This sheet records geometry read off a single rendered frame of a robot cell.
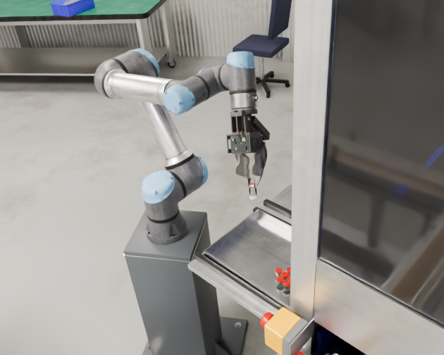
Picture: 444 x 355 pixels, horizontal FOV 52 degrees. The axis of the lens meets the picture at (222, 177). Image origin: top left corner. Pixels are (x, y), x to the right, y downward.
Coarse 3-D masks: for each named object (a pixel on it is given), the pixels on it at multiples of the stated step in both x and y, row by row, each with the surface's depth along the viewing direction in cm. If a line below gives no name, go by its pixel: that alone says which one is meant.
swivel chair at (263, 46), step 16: (272, 0) 392; (288, 0) 413; (272, 16) 399; (288, 16) 427; (272, 32) 408; (240, 48) 418; (256, 48) 414; (272, 48) 411; (256, 80) 445; (272, 80) 444; (288, 80) 443
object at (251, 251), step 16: (240, 224) 149; (256, 224) 153; (272, 224) 152; (224, 240) 146; (240, 240) 147; (256, 240) 147; (272, 240) 146; (288, 240) 146; (208, 256) 140; (224, 256) 142; (240, 256) 141; (256, 256) 141; (272, 256) 140; (288, 256) 140; (240, 272) 136; (256, 272) 136; (272, 272) 135; (256, 288) 128; (272, 288) 130; (288, 304) 121
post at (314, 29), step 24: (312, 0) 66; (336, 0) 64; (312, 24) 68; (312, 48) 70; (312, 72) 72; (312, 96) 74; (312, 120) 76; (312, 144) 79; (312, 168) 82; (312, 192) 85; (312, 216) 88; (312, 240) 91; (312, 264) 95; (312, 288) 99; (312, 312) 103; (312, 336) 108
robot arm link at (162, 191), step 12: (144, 180) 156; (156, 180) 155; (168, 180) 154; (180, 180) 158; (144, 192) 153; (156, 192) 152; (168, 192) 153; (180, 192) 158; (144, 204) 158; (156, 204) 154; (168, 204) 155; (156, 216) 157; (168, 216) 158
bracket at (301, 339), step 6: (312, 324) 104; (306, 330) 103; (312, 330) 106; (300, 336) 101; (306, 336) 104; (294, 342) 100; (300, 342) 103; (306, 342) 105; (294, 348) 101; (300, 348) 104; (294, 354) 102
